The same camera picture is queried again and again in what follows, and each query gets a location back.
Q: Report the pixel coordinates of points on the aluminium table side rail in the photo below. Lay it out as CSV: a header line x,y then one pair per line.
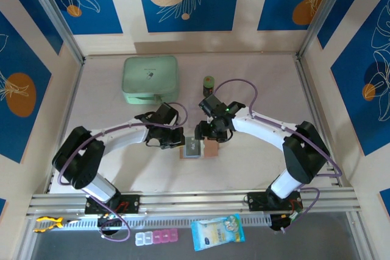
x,y
73,95
306,74

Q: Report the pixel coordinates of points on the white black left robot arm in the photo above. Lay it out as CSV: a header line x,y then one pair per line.
x,y
125,141

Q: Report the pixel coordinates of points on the aluminium mounting rail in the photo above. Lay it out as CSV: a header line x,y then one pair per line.
x,y
189,202

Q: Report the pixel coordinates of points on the white pink pill organizer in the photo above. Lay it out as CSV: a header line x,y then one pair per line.
x,y
157,236

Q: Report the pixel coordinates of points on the aluminium corner post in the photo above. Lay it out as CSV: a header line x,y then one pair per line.
x,y
327,13
55,13

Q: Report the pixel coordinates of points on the dark bottle with green lid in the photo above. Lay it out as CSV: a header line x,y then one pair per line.
x,y
208,86

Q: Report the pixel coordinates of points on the pink card holder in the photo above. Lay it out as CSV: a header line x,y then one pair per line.
x,y
211,150

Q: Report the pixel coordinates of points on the blue wet wipes packet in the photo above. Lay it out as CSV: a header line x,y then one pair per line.
x,y
217,232

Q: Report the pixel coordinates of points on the mint green zip pouch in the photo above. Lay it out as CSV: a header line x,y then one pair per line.
x,y
149,77

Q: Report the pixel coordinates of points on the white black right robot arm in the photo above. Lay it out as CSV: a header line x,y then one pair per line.
x,y
259,127

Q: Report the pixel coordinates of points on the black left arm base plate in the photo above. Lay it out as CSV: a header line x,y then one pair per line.
x,y
131,203

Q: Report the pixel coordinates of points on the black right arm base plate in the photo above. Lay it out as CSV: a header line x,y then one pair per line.
x,y
256,202

